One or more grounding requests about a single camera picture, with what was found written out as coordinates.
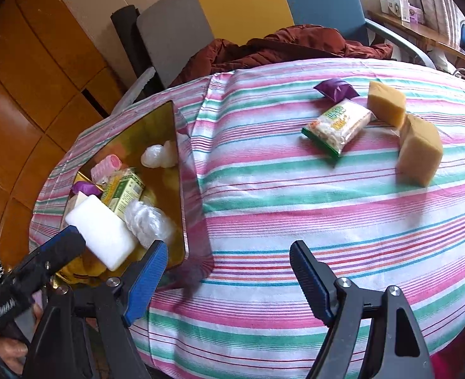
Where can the dark red jacket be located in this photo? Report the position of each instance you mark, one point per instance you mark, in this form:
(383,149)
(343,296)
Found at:
(295,43)

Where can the pink hair roller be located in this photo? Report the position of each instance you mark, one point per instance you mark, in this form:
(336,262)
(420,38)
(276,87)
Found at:
(106,167)

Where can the purple white box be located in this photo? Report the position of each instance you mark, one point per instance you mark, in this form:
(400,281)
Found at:
(416,15)

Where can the person's left hand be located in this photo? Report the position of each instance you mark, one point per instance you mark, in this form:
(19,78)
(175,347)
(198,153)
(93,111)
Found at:
(11,351)

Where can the green white snack packet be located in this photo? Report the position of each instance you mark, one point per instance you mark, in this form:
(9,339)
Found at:
(337,126)

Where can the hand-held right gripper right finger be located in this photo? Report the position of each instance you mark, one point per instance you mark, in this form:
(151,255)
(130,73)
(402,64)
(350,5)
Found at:
(309,280)

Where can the white crumpled plastic ball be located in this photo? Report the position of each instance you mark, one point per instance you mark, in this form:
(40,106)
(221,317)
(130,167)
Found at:
(159,156)

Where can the gold metal tray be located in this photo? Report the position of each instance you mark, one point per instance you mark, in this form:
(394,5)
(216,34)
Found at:
(165,189)

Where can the grey yellow blue chair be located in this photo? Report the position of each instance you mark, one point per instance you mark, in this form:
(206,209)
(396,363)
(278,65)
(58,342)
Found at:
(240,4)

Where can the green yellow carton box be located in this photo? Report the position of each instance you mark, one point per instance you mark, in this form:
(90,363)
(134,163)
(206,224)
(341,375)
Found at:
(124,189)

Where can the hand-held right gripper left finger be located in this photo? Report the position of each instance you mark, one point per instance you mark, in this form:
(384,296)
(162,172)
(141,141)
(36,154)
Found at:
(147,280)

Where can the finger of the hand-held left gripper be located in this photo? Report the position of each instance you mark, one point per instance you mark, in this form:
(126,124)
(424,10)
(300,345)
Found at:
(56,244)

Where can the yellow sponge block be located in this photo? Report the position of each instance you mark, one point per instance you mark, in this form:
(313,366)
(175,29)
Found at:
(386,102)
(418,150)

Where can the white foam block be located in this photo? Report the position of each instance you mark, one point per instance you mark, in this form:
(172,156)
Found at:
(106,233)

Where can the yellow knitted cloth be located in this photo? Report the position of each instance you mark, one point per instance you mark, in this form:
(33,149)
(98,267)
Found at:
(88,266)

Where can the wooden desk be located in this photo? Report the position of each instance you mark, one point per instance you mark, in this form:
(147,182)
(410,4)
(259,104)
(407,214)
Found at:
(426,33)

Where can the clear plastic bag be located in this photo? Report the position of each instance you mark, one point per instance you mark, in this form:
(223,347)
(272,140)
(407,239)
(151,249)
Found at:
(149,221)

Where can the purple packet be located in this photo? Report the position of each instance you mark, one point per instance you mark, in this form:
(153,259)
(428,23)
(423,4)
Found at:
(84,187)
(337,89)

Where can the black rolled mat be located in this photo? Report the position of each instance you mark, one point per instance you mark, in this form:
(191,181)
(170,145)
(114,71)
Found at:
(124,27)

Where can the pink green striped tablecloth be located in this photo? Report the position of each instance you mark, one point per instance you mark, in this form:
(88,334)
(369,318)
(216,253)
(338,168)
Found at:
(276,205)

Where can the wooden wardrobe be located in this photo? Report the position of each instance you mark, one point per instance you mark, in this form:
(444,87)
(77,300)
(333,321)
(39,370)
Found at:
(27,87)

